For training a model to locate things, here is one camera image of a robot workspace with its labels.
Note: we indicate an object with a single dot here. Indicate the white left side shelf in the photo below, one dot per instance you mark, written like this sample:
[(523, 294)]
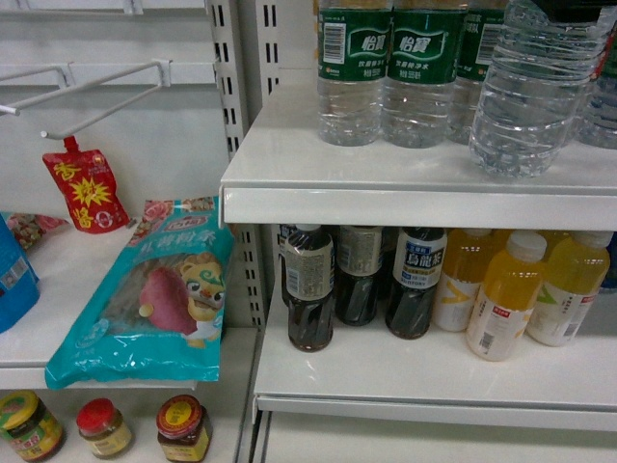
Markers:
[(70, 264)]

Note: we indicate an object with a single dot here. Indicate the red lid sauce jar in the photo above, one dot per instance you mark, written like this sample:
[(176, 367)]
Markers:
[(101, 424)]

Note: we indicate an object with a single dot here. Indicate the red yellow lid chili jar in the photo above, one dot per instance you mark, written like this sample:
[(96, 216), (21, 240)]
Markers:
[(184, 429)]

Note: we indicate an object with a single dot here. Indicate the yellow juice bottle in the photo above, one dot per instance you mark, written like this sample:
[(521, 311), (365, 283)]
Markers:
[(572, 279), (467, 256), (507, 296)]

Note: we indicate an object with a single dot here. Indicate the teal sweet potato noodle bag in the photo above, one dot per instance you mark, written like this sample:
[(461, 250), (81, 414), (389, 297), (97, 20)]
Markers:
[(158, 313)]

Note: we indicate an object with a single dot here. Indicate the front dark oolong tea bottle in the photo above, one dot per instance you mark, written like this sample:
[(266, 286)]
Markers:
[(309, 287)]

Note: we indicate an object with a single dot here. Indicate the front yellow juice bottle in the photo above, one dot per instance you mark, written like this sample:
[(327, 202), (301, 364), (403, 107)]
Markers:
[(507, 296)]

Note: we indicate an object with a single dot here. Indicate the floral snack packet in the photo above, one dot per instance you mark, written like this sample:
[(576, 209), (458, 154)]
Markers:
[(28, 229)]

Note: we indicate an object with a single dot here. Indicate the clear water bottle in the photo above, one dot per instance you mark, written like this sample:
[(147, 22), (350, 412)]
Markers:
[(540, 67)]

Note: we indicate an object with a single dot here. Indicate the green lid sauce jar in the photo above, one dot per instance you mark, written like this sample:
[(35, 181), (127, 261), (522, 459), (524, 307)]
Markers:
[(28, 426)]

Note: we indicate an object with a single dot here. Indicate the white upper shelf board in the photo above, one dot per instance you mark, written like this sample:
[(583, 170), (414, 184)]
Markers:
[(283, 173)]

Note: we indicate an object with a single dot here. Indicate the right yellow juice bottle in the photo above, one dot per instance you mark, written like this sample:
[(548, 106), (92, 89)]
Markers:
[(572, 279)]

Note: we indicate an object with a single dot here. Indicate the red sauce pouch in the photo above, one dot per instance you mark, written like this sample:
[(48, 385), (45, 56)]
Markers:
[(89, 187)]

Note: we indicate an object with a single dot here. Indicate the white slotted shelf upright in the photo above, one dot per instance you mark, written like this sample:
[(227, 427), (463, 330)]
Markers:
[(247, 303)]

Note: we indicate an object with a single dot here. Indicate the middle dark tea bottle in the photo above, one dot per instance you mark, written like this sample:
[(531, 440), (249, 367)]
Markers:
[(359, 259)]

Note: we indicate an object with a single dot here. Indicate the oolong tea bottle blue label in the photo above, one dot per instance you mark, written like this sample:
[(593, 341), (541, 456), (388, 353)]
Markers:
[(414, 277)]

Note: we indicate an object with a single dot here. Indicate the left yellow juice bottle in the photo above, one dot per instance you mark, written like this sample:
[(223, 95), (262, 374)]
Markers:
[(467, 256)]

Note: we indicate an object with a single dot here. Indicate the blue package left edge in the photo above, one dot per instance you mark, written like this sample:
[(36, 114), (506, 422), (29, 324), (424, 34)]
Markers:
[(19, 281)]

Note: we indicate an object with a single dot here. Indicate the white display hook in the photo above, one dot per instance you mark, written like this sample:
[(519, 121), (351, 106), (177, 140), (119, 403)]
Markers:
[(108, 101)]

